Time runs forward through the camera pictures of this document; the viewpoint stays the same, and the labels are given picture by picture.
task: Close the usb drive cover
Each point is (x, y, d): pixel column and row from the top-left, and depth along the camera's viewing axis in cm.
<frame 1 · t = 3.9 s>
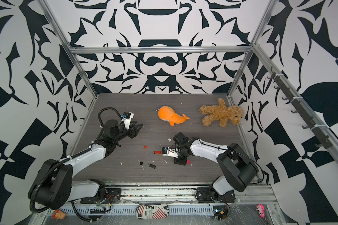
left hand: (137, 121, 86), fingers open
right hand: (175, 155, 89), fingers open
orange plush whale: (167, 114, 102), point 7 cm above the table
brown teddy bear: (224, 113, 103), point 7 cm above the table
pink usb cap: (188, 161, 79), point 10 cm above the table
red usb drive: (157, 152, 91), on the table
red usb cap: (145, 146, 94), on the table
black usb drive: (152, 166, 86), on the table
black usb cap: (141, 163, 87), on the table
white usb cap square: (169, 139, 97), on the table

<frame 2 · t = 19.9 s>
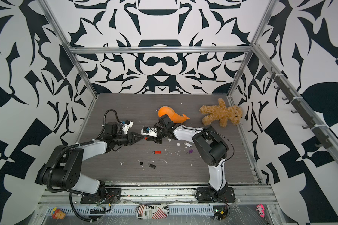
left hand: (140, 135, 88), fingers open
right hand: (147, 134, 90), fingers closed
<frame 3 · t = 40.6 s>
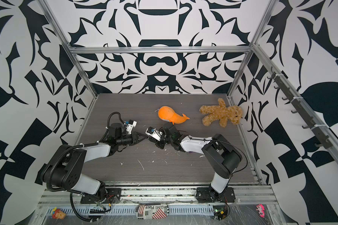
left hand: (145, 134, 87), fingers closed
right hand: (150, 135, 87), fingers closed
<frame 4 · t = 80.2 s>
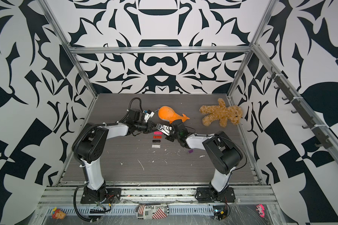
left hand: (160, 127, 92), fingers closed
right hand: (163, 125, 94), fingers closed
pink usb drive: (158, 133, 86), point 13 cm above the table
white usb drive short: (156, 146, 94), on the table
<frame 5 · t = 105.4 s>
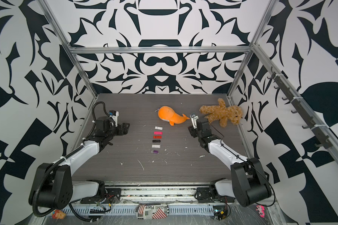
left hand: (122, 122, 89), fingers open
right hand: (196, 121, 90), fingers open
white usb drive long: (158, 128, 101), point 2 cm above the table
purple usb drive: (156, 151, 91), on the table
